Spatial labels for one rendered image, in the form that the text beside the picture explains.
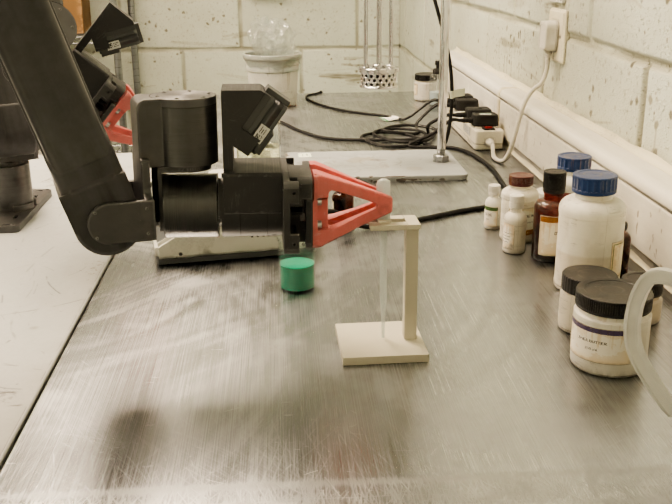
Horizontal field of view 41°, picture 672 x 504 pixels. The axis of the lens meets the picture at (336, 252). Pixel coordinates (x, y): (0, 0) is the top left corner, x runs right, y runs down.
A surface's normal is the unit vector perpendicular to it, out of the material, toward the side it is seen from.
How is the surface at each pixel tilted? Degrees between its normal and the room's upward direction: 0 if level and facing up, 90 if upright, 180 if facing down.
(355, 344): 0
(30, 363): 0
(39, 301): 0
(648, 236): 90
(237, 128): 89
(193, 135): 90
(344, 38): 90
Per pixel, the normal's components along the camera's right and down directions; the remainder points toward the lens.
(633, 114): -1.00, 0.03
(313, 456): 0.00, -0.95
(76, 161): 0.22, 0.10
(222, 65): 0.06, 0.32
